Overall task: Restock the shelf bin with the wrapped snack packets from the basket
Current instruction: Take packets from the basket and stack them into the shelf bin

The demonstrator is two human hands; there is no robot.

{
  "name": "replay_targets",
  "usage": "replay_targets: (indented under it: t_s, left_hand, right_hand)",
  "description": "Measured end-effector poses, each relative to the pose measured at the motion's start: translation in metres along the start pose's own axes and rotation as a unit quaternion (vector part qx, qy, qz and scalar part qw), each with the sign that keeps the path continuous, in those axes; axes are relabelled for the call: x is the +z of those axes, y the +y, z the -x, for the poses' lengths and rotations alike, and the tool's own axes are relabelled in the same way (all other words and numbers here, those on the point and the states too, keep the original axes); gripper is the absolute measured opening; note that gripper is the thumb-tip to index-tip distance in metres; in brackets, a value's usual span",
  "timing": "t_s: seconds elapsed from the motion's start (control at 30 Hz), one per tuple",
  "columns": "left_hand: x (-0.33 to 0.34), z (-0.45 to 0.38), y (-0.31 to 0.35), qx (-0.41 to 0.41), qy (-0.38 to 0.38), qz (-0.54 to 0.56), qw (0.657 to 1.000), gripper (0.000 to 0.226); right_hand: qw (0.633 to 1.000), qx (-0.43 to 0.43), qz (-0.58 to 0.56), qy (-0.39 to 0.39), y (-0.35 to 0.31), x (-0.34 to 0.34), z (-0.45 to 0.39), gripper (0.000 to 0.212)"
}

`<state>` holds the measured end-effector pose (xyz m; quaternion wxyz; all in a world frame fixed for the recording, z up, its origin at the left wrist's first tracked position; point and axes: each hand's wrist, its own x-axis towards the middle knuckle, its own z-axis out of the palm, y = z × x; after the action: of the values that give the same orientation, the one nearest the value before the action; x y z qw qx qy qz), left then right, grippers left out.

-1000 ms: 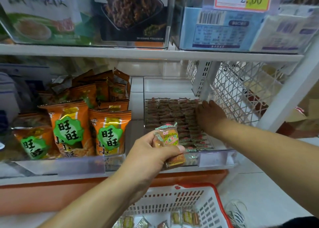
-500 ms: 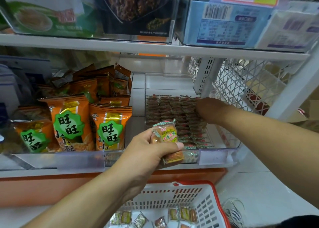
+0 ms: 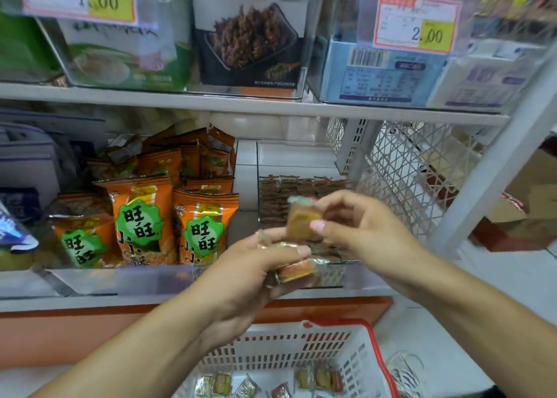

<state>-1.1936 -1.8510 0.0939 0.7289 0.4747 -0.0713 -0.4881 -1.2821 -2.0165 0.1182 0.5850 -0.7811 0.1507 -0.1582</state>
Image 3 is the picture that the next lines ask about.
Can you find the white basket with red rim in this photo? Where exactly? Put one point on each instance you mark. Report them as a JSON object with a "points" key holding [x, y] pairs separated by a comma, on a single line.
{"points": [[357, 350]]}

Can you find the person's right hand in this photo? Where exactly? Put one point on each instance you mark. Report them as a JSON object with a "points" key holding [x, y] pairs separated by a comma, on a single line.
{"points": [[374, 232]]}

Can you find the brown cardboard box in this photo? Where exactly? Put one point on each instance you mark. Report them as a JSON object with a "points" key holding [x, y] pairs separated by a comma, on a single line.
{"points": [[527, 206]]}

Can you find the person's left forearm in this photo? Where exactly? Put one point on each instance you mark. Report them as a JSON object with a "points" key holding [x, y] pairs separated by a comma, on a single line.
{"points": [[113, 367]]}

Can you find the dark green product bag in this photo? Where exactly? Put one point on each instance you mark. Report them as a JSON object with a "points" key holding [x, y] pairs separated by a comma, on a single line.
{"points": [[26, 49]]}

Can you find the person's right shoe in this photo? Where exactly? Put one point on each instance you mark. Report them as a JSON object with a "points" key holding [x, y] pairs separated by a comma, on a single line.
{"points": [[405, 374]]}

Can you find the white perforated side panel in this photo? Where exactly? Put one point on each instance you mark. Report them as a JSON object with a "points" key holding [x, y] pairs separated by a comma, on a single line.
{"points": [[409, 171]]}

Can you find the clear plastic shelf front guard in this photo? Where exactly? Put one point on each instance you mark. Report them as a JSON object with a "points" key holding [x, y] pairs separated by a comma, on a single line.
{"points": [[113, 280]]}

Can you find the green white product box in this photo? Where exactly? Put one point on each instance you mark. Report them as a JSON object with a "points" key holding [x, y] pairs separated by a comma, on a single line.
{"points": [[122, 49]]}

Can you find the group of orange snack bags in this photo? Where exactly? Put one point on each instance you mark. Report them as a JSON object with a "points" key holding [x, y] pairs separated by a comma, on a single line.
{"points": [[148, 219]]}

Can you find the orange shelf base panel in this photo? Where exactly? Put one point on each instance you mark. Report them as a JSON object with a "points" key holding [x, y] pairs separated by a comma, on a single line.
{"points": [[70, 332]]}

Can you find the black product box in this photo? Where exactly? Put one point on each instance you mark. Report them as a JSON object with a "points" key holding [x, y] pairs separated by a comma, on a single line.
{"points": [[252, 41]]}

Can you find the person's left hand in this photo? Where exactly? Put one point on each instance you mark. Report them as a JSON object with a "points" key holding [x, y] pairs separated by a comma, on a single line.
{"points": [[239, 284]]}

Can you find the blue product box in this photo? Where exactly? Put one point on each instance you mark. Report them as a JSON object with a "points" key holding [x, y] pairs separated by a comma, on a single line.
{"points": [[383, 71]]}

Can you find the blue white snack bag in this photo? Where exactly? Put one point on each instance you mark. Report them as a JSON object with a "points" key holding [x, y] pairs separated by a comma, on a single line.
{"points": [[16, 232]]}

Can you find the bundle of snack packets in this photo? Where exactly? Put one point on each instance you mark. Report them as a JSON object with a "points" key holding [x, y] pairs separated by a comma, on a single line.
{"points": [[294, 267], [303, 219]]}

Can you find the row of small snack packets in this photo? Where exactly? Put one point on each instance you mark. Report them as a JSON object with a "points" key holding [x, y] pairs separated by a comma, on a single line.
{"points": [[296, 193]]}

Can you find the white metal shelf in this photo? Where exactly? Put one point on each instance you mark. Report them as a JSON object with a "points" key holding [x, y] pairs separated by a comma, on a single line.
{"points": [[261, 102]]}

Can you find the person's right forearm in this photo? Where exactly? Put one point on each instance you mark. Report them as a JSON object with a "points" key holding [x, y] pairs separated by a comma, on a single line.
{"points": [[487, 324]]}

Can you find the pile of small snack packets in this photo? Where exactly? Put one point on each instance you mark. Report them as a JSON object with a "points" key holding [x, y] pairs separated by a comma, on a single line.
{"points": [[305, 378]]}

